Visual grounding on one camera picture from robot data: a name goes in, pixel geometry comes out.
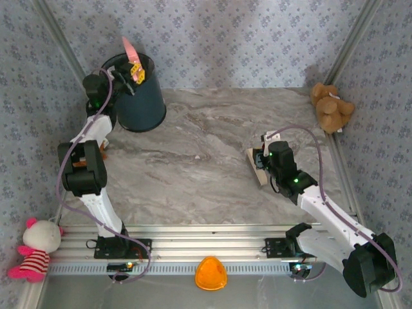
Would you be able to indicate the pink plastic dustpan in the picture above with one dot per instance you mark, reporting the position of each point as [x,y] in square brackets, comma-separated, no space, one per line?
[131,51]

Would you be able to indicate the wooden hand brush grey bristles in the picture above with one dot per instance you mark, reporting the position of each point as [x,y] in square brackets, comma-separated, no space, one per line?
[260,178]

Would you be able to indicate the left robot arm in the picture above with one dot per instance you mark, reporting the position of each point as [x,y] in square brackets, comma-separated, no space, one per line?
[96,212]

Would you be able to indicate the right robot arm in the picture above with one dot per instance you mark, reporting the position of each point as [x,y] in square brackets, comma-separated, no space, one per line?
[328,212]

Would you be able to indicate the dark blue waste bin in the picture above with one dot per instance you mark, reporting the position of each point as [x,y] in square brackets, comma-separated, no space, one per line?
[141,109]

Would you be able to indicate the brown monkey plush toy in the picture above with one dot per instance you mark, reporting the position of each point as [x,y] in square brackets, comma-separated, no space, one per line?
[103,151]

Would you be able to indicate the tan teddy bear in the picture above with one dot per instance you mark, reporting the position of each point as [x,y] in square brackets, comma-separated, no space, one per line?
[328,109]

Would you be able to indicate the small circuit board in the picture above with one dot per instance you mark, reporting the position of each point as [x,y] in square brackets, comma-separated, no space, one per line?
[119,266]
[301,267]

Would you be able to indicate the orange triangular plastic lid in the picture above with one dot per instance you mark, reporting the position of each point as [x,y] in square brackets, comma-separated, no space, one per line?
[210,275]

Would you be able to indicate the white and pink plush toy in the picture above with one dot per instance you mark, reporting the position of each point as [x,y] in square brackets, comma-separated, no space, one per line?
[40,236]

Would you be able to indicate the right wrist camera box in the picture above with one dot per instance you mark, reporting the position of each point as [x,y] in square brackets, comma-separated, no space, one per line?
[270,137]

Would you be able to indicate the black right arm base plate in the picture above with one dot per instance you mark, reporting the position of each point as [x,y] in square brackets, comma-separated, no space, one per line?
[273,248]

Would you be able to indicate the aluminium mounting rail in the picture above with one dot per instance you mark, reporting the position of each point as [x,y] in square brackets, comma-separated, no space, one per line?
[209,241]

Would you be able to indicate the aluminium frame post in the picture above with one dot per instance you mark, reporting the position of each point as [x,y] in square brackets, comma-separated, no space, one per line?
[354,42]

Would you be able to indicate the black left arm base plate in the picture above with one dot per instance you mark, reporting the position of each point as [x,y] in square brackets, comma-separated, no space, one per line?
[103,252]

